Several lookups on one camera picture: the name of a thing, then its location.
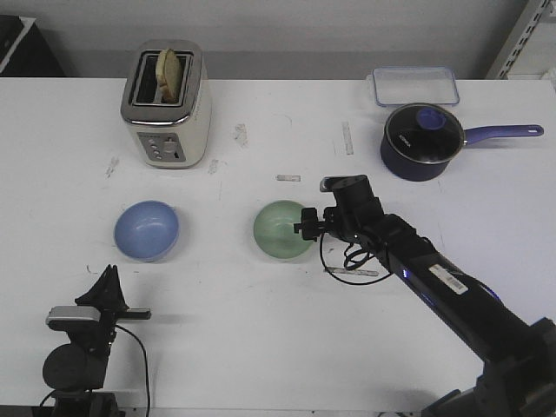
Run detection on toast slice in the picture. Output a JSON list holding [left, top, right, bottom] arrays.
[[155, 49, 182, 103]]

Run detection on black box in corner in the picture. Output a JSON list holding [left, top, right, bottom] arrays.
[[1, 15, 65, 77]]

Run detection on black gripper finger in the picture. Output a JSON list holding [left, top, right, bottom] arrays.
[[112, 265, 129, 309], [301, 208, 321, 222], [75, 264, 112, 307], [294, 222, 324, 241]]

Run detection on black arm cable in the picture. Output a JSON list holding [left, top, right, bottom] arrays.
[[319, 232, 394, 287], [115, 324, 151, 414]]

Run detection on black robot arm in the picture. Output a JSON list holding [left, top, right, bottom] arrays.
[[294, 175, 555, 416], [39, 265, 151, 416]]

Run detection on green bowl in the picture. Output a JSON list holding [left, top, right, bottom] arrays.
[[253, 200, 313, 261]]

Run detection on white slotted shelf upright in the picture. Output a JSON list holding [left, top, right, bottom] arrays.
[[485, 0, 555, 80]]

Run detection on cream and chrome toaster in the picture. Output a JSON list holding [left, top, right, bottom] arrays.
[[121, 40, 212, 169]]

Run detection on clear plastic food container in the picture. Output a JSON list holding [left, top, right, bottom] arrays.
[[366, 66, 460, 107]]

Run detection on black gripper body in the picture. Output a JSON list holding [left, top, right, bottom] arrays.
[[94, 307, 151, 326], [323, 206, 347, 237]]

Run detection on dark blue saucepan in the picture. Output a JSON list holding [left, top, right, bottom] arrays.
[[380, 103, 544, 182]]

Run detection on blue bowl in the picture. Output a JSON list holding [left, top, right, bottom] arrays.
[[113, 201, 180, 262]]

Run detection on glass pot lid blue knob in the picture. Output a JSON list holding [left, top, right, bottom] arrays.
[[385, 103, 465, 164]]

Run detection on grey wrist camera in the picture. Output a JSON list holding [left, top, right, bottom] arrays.
[[45, 306, 101, 331]]

